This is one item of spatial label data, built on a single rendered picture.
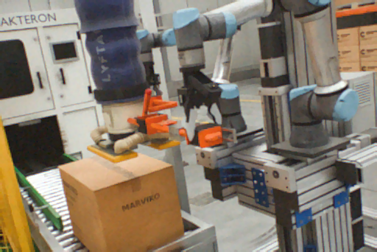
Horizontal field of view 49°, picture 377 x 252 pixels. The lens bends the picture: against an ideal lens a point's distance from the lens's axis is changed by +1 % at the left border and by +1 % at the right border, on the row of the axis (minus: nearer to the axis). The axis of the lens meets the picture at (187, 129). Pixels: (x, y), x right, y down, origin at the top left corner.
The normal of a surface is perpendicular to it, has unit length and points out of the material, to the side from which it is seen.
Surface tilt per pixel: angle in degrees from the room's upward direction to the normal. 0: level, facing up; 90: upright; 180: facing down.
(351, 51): 88
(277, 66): 90
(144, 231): 90
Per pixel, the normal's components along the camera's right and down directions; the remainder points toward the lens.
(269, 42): -0.21, 0.24
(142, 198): 0.52, 0.11
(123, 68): 0.26, -0.11
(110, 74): -0.14, -0.04
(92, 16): -0.27, 0.44
